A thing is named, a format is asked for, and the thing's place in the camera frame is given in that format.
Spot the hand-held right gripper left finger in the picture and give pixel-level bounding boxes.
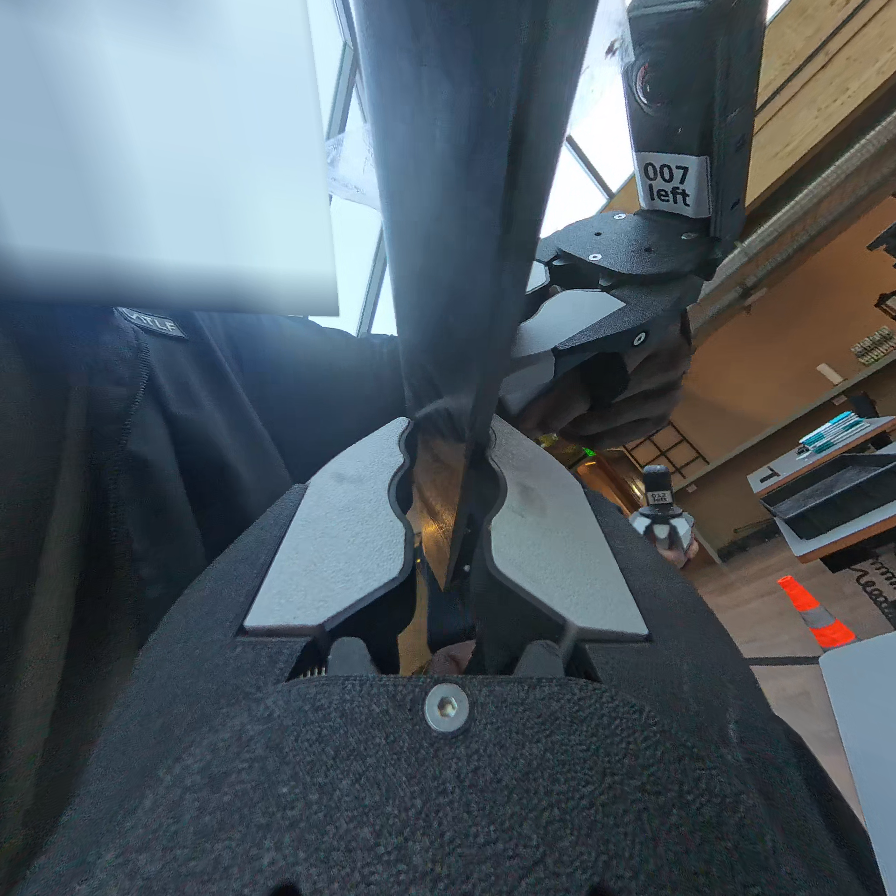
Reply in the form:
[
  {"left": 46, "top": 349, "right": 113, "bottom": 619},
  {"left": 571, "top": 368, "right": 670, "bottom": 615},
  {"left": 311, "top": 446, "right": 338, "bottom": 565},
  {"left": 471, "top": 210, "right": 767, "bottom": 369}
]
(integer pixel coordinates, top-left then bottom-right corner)
[{"left": 240, "top": 416, "right": 421, "bottom": 638}]

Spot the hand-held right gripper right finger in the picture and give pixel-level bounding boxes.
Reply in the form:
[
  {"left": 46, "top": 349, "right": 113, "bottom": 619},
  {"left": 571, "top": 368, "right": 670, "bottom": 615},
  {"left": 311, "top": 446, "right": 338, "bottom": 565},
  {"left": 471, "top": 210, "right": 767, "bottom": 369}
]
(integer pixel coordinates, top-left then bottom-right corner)
[{"left": 479, "top": 416, "right": 652, "bottom": 644}]

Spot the black sheet with clear film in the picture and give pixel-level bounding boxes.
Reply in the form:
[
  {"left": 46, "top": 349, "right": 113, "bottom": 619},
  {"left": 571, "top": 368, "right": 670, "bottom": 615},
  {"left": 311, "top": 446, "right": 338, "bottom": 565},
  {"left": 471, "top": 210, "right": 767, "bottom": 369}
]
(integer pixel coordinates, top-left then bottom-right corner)
[{"left": 323, "top": 0, "right": 634, "bottom": 676}]

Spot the white desk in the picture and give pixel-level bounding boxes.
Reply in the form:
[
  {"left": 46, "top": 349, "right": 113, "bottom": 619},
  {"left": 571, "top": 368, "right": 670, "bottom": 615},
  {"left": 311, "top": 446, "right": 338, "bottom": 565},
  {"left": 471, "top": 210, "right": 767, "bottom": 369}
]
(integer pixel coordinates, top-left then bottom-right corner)
[{"left": 818, "top": 632, "right": 896, "bottom": 837}]

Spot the person's left hand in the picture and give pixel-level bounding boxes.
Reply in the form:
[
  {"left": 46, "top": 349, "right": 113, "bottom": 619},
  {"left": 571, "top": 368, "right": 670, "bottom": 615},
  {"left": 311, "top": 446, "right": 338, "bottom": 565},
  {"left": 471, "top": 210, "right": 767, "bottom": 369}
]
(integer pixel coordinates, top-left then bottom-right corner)
[{"left": 519, "top": 311, "right": 695, "bottom": 454}]

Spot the person's black jacket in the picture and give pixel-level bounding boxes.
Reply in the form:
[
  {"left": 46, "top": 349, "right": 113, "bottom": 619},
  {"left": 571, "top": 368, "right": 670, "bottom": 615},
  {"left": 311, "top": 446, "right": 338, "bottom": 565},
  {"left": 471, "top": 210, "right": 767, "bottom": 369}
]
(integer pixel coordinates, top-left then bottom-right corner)
[{"left": 0, "top": 297, "right": 421, "bottom": 896}]

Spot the white table with wooden edge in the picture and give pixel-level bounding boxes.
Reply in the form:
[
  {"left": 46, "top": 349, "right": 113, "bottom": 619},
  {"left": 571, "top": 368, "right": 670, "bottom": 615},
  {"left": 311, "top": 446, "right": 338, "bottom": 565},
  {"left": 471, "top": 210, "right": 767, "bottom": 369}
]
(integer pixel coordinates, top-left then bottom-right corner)
[{"left": 745, "top": 416, "right": 896, "bottom": 564}]

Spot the orange traffic cone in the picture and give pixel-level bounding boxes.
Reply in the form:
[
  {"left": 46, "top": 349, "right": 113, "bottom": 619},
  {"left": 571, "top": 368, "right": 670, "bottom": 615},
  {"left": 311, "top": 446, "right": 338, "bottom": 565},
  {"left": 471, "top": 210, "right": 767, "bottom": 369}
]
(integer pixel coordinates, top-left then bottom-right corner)
[{"left": 777, "top": 574, "right": 858, "bottom": 651}]

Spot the black tray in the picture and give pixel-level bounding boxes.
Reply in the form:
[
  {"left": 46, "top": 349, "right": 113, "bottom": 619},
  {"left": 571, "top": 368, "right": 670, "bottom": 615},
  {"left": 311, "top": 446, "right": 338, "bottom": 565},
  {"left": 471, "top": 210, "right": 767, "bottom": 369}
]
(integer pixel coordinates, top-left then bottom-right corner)
[{"left": 759, "top": 454, "right": 896, "bottom": 541}]

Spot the stack of teal books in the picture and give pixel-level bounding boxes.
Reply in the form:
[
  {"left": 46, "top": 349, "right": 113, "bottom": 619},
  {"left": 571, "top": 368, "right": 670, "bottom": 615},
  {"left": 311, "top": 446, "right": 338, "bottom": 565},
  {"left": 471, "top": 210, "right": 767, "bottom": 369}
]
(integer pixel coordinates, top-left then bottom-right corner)
[{"left": 798, "top": 412, "right": 872, "bottom": 452}]

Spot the row of small bottles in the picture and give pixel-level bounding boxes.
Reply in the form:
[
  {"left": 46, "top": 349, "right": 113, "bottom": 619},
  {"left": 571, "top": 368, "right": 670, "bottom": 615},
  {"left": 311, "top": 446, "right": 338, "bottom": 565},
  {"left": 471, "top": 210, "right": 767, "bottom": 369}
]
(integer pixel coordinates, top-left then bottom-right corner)
[{"left": 848, "top": 329, "right": 896, "bottom": 366}]

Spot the grey flexible duct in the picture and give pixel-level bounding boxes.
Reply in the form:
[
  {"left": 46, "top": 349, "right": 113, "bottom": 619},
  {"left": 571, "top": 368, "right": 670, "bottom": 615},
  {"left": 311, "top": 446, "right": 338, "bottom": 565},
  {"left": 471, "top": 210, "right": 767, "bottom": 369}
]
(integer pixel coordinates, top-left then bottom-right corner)
[{"left": 689, "top": 115, "right": 896, "bottom": 309}]

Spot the window with grey frame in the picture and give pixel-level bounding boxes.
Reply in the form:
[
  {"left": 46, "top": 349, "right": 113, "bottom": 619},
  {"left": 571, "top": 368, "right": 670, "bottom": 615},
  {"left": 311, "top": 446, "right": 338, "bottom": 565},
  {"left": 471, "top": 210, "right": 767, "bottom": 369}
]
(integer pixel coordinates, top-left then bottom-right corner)
[{"left": 307, "top": 0, "right": 634, "bottom": 337}]

